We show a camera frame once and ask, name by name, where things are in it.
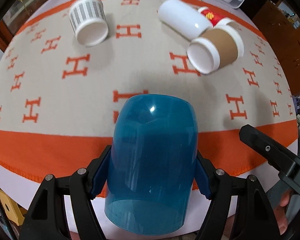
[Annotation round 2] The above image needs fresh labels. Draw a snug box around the blue translucent plastic cup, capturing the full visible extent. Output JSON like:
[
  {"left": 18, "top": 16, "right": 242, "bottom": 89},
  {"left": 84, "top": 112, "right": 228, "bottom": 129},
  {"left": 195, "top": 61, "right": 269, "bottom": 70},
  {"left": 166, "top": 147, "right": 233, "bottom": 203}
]
[{"left": 104, "top": 94, "right": 198, "bottom": 236}]

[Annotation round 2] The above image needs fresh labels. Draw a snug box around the brown sleeved paper cup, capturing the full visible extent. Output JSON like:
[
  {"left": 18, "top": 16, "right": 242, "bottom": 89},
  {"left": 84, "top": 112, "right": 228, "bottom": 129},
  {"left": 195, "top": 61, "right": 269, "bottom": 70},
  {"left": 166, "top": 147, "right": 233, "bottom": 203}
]
[{"left": 186, "top": 25, "right": 244, "bottom": 75}]

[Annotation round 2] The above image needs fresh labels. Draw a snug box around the red paper cup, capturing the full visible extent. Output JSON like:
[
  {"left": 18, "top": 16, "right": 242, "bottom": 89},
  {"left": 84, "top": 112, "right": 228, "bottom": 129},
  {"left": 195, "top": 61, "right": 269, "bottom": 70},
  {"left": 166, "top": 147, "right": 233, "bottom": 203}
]
[{"left": 198, "top": 7, "right": 238, "bottom": 29}]

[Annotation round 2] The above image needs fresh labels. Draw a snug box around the plain white cup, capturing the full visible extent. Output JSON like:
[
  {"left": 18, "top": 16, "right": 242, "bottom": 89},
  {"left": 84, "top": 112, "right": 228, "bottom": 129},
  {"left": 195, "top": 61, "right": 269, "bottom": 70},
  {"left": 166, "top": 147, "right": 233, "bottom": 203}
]
[{"left": 158, "top": 0, "right": 213, "bottom": 41}]

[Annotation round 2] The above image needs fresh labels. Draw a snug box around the grey checked paper cup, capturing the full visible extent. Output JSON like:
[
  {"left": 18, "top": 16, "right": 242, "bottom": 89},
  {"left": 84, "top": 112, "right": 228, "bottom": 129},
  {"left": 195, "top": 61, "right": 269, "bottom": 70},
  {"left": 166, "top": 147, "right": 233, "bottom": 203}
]
[{"left": 69, "top": 0, "right": 109, "bottom": 47}]

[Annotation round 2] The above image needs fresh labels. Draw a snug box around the person's right hand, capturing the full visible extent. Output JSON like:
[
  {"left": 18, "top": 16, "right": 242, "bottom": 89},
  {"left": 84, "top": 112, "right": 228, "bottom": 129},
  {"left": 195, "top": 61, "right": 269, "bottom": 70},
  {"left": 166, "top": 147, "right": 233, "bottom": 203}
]
[{"left": 274, "top": 190, "right": 292, "bottom": 235}]

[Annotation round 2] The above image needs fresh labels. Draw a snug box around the yellow wooden stool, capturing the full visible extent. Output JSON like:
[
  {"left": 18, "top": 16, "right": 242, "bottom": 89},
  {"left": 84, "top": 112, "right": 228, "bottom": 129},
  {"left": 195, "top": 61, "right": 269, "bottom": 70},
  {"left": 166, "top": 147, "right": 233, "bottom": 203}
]
[{"left": 0, "top": 189, "right": 27, "bottom": 226}]

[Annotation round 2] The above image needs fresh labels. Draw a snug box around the orange H-pattern blanket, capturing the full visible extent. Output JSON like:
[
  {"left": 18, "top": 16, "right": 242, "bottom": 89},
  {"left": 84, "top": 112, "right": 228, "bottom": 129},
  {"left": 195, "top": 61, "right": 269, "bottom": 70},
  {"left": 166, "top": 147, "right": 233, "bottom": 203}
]
[{"left": 0, "top": 0, "right": 298, "bottom": 207}]

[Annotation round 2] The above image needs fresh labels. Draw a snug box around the wooden glass sliding door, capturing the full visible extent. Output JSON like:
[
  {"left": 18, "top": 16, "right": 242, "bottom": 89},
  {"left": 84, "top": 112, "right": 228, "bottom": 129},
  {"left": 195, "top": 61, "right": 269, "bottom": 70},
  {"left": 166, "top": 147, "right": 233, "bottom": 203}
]
[{"left": 0, "top": 0, "right": 68, "bottom": 53}]

